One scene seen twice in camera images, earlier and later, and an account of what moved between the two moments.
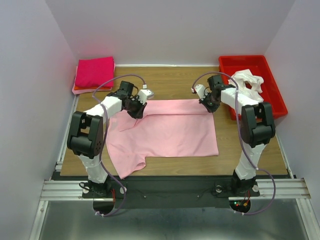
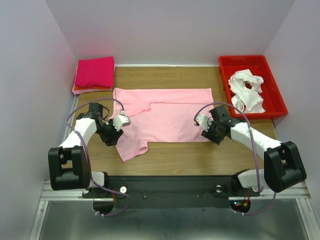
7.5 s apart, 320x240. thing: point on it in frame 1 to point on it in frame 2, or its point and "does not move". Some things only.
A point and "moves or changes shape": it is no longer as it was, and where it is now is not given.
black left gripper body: x=135 y=107 to x=108 y=133
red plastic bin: x=258 y=64 does not move
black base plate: x=168 y=192 does not move
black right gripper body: x=211 y=104 to x=213 y=134
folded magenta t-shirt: x=94 y=72 does not move
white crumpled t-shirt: x=249 y=86 does not move
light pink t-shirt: x=168 y=129 moves or changes shape
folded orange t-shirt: x=90 y=88 does not move
